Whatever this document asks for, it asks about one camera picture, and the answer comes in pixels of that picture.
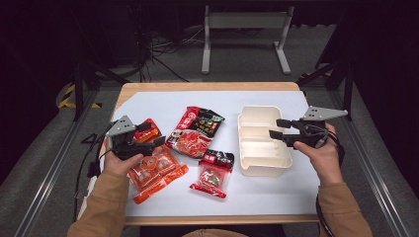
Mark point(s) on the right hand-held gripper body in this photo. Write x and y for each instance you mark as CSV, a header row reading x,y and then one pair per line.
x,y
313,133

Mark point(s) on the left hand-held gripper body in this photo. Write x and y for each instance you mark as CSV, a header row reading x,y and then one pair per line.
x,y
122,126

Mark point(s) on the cream plastic divided container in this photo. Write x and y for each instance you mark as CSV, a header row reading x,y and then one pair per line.
x,y
260,148

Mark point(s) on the large orange clear food packet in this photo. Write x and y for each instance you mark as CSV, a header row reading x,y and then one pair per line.
x,y
158,171

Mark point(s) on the large red black food packet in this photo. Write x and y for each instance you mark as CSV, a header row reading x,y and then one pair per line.
x,y
194,135

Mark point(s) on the small red black food packet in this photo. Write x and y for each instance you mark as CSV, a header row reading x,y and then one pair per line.
x,y
212,174

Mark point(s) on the person's right hand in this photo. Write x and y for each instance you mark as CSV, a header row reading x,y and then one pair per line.
x,y
324,161

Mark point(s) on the person's left hand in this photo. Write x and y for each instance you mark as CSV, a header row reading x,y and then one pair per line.
x,y
120,166

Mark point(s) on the black metal stand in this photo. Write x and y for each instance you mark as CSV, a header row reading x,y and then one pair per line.
x,y
347,89
79,89

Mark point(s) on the white table mat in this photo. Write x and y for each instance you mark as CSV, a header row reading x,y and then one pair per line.
x,y
263,197

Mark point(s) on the person's tan trouser leg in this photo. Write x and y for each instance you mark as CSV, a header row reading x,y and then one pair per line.
x,y
214,233

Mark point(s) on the white metal stand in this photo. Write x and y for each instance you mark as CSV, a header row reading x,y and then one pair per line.
x,y
245,20

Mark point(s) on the aluminium rail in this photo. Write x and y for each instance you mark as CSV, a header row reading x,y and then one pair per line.
x,y
49,177
372,177

